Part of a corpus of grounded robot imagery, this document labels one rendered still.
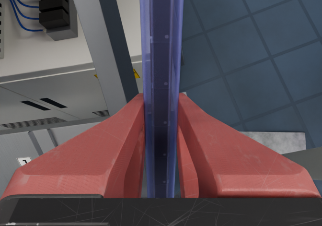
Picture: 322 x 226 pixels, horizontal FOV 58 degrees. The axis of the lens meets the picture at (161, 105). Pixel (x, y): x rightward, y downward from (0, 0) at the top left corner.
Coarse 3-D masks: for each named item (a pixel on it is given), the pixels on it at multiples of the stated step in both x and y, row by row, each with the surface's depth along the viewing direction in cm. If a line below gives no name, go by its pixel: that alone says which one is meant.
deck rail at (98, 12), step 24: (96, 0) 22; (96, 24) 23; (120, 24) 28; (96, 48) 24; (120, 48) 27; (96, 72) 25; (120, 72) 25; (120, 96) 26; (144, 168) 30; (144, 192) 32
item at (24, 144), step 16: (16, 128) 31; (32, 128) 30; (48, 128) 30; (64, 128) 30; (80, 128) 30; (0, 144) 31; (16, 144) 31; (32, 144) 31; (48, 144) 31; (0, 160) 32; (16, 160) 32; (0, 176) 33; (0, 192) 35
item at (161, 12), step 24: (144, 0) 9; (168, 0) 9; (144, 24) 10; (168, 24) 10; (144, 48) 10; (168, 48) 10; (144, 72) 11; (168, 72) 11; (144, 96) 11; (168, 96) 11; (144, 120) 12; (168, 120) 12; (168, 144) 13; (168, 168) 14; (168, 192) 15
